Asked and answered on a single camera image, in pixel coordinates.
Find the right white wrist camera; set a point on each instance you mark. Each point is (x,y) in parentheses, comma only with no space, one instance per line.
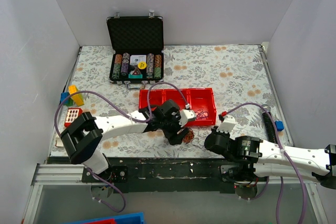
(227,123)

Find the yellow green blue brick stack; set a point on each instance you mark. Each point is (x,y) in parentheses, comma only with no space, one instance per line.
(71,98)

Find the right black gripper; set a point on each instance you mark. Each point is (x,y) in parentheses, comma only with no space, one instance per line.
(213,142)

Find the black poker chip case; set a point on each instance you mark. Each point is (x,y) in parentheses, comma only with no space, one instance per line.
(137,43)

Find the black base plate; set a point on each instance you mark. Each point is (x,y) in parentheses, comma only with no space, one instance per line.
(132,175)

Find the red three-compartment bin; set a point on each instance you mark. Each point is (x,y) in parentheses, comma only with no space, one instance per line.
(201,101)

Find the red white window brick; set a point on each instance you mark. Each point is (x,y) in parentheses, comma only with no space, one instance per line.
(72,114)

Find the orange purple wire ball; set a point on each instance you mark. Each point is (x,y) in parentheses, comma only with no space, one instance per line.
(188,138)

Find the small white red toy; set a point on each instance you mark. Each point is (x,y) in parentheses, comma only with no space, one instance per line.
(58,142)

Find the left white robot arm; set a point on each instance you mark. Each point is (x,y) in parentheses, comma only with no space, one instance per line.
(82,137)

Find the small blue brick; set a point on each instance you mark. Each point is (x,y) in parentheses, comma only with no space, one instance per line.
(279,126)

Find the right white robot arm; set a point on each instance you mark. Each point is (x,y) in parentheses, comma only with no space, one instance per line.
(260,158)

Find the blue plastic bin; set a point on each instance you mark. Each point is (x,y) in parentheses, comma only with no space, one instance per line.
(135,218)

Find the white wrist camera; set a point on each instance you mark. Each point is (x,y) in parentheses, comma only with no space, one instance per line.
(186,116)
(227,123)

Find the black microphone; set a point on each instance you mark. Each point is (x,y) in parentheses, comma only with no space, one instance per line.
(269,128)

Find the floral table mat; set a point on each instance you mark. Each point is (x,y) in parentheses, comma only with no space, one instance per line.
(238,75)

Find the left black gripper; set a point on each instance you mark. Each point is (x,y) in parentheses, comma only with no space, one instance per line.
(177,135)

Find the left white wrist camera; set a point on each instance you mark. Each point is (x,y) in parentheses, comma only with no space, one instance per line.
(186,116)

